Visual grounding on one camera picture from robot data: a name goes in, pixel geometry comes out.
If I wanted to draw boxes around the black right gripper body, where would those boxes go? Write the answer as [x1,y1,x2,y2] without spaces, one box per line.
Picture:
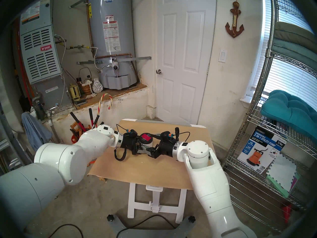
[152,138,177,159]

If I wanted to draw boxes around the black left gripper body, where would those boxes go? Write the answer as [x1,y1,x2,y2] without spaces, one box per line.
[122,135,141,155]

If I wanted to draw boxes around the black lid with red tape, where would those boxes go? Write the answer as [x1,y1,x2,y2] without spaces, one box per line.
[139,133,153,144]

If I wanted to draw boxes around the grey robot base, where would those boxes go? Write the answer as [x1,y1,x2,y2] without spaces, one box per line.
[107,214,196,238]

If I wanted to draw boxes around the white platform with wooden top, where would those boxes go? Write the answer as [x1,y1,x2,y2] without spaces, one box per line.
[42,83,157,145]

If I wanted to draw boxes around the striped candy cane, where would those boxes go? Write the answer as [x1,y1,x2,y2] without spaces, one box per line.
[95,93,113,126]

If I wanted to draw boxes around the crumpled foil lump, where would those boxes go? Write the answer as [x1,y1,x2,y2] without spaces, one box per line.
[92,78,103,93]

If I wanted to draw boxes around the yellow metal can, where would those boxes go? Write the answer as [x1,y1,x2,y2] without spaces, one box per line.
[69,84,81,101]

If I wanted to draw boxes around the white pvc pipe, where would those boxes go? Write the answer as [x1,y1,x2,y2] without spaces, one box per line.
[48,120,61,144]

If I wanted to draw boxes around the white panel door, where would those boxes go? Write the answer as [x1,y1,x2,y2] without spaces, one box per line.
[156,0,217,125]

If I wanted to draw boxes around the copper water pipe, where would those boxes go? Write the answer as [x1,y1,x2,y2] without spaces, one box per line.
[95,53,133,60]

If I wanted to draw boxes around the blue hanging cloth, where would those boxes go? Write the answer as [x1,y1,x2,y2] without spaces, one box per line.
[21,112,53,152]

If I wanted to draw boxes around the utility pump box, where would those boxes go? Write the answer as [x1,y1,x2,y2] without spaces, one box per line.
[237,126,288,175]

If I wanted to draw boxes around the grey water heater tank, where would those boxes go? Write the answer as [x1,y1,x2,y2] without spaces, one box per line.
[88,0,138,89]

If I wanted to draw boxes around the green foam sheet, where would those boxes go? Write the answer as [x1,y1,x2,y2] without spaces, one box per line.
[266,174,301,199]

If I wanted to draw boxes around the white zigzag edged paper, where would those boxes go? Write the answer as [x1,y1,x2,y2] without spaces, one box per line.
[266,153,297,192]

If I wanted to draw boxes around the aluminium step ladder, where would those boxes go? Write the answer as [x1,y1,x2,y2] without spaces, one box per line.
[0,101,34,177]

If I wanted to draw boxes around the grey bryant furnace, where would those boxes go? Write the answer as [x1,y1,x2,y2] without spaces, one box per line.
[19,0,74,110]

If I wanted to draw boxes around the teal tufted cushion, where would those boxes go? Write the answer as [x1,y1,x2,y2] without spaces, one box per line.
[261,89,317,144]

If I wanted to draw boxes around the small red item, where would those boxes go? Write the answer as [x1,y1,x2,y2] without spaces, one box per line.
[281,204,292,223]

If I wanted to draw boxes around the white window blinds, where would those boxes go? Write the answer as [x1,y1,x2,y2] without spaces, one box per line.
[251,0,317,105]

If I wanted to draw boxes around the green flat cushion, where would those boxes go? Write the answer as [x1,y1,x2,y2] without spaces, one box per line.
[271,39,317,65]

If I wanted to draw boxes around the olive flat cushion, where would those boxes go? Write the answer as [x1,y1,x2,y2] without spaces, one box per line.
[274,21,317,46]

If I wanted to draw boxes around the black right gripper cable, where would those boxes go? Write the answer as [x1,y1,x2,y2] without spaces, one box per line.
[174,127,190,143]

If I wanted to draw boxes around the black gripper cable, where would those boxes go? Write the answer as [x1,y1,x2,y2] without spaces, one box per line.
[114,147,127,162]
[174,127,190,143]

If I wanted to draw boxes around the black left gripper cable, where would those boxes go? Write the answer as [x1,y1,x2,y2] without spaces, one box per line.
[114,147,127,162]

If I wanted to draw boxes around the white folding table frame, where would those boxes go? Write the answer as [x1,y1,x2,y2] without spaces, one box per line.
[128,182,187,224]

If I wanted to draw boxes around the wooden handled saw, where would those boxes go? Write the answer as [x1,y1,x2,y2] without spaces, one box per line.
[70,121,83,141]

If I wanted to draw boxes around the black floor cable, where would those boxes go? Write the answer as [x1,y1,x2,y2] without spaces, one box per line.
[48,224,84,238]
[116,214,177,238]

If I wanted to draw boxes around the wicker basket with handle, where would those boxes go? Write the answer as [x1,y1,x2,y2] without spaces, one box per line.
[79,67,93,95]

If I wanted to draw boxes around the metal heater strap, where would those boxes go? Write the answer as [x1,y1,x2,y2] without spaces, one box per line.
[77,57,152,65]

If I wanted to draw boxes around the rusty anchor wall decoration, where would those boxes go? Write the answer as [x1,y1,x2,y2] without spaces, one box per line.
[225,0,245,38]

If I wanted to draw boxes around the chrome wire shelf rack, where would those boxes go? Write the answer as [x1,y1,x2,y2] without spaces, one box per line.
[222,0,317,233]

